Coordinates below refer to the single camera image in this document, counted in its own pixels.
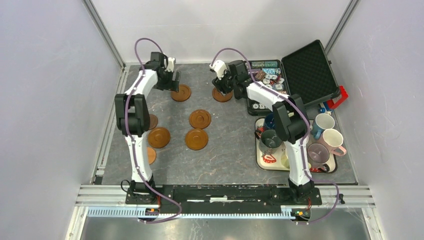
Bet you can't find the red plastic block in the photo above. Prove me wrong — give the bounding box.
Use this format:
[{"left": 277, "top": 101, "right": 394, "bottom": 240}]
[{"left": 325, "top": 85, "right": 349, "bottom": 111}]

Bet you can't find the dark walnut coaster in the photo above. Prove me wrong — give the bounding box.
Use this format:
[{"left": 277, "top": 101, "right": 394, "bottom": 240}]
[{"left": 149, "top": 114, "right": 159, "bottom": 130}]

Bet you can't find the pink mug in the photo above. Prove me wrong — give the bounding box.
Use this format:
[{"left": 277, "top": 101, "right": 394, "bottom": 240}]
[{"left": 317, "top": 128, "right": 347, "bottom": 157}]

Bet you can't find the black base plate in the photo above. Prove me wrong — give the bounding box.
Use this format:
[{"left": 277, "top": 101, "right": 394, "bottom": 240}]
[{"left": 137, "top": 184, "right": 323, "bottom": 215}]

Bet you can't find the wooden coaster three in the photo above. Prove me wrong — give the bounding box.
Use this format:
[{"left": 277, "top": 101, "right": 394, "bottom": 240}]
[{"left": 188, "top": 109, "right": 212, "bottom": 129}]

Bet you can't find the wooden coaster five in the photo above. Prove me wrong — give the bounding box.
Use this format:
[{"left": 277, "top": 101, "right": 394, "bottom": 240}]
[{"left": 147, "top": 127, "right": 171, "bottom": 149}]

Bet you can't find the mauve mug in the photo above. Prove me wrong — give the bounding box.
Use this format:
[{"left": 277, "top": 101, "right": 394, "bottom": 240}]
[{"left": 307, "top": 143, "right": 330, "bottom": 173}]

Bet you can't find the wooden coaster one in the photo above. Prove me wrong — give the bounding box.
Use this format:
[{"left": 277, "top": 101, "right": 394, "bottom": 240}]
[{"left": 170, "top": 84, "right": 192, "bottom": 102}]

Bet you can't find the aluminium frame rail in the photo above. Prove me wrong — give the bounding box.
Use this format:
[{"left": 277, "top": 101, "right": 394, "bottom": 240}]
[{"left": 75, "top": 184, "right": 376, "bottom": 220}]

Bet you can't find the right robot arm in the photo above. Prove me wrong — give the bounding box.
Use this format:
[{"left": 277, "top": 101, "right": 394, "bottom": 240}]
[{"left": 209, "top": 60, "right": 315, "bottom": 204}]

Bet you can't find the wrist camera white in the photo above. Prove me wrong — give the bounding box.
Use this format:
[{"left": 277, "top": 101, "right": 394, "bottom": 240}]
[
  {"left": 209, "top": 60, "right": 228, "bottom": 80},
  {"left": 165, "top": 57, "right": 176, "bottom": 73}
]

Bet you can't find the orange coaster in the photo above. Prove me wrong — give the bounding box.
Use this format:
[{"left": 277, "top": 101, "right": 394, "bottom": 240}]
[{"left": 147, "top": 147, "right": 157, "bottom": 165}]

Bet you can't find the dark blue mug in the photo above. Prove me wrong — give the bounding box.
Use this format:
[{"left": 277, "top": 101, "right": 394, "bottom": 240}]
[{"left": 263, "top": 113, "right": 275, "bottom": 130}]

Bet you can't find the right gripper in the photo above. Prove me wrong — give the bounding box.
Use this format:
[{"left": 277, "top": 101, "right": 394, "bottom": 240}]
[{"left": 211, "top": 66, "right": 237, "bottom": 97}]

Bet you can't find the light blue mug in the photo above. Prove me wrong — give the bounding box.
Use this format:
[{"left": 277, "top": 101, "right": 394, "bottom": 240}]
[{"left": 310, "top": 113, "right": 336, "bottom": 140}]

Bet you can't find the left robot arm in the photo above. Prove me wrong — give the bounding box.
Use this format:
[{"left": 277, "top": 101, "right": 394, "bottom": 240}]
[{"left": 114, "top": 52, "right": 181, "bottom": 205}]

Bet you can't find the wooden coaster four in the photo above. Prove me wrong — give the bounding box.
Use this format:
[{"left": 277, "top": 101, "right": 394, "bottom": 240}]
[{"left": 184, "top": 128, "right": 209, "bottom": 151}]

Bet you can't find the white serving tray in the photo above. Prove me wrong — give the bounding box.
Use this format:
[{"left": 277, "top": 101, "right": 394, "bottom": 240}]
[{"left": 255, "top": 132, "right": 338, "bottom": 174}]

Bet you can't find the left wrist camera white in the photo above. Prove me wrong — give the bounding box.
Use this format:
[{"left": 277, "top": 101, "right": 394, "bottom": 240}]
[{"left": 165, "top": 57, "right": 176, "bottom": 73}]

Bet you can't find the wooden coaster two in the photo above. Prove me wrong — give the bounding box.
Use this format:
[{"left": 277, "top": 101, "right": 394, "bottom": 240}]
[{"left": 212, "top": 87, "right": 233, "bottom": 103}]

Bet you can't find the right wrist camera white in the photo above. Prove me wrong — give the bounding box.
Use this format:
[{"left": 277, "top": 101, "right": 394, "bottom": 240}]
[{"left": 209, "top": 60, "right": 228, "bottom": 80}]

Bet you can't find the black poker chip case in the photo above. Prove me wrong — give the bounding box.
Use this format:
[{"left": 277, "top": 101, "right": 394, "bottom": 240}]
[{"left": 249, "top": 39, "right": 342, "bottom": 108}]

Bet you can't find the grey green mug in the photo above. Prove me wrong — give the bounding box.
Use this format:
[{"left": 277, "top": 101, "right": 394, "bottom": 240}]
[{"left": 258, "top": 129, "right": 283, "bottom": 155}]

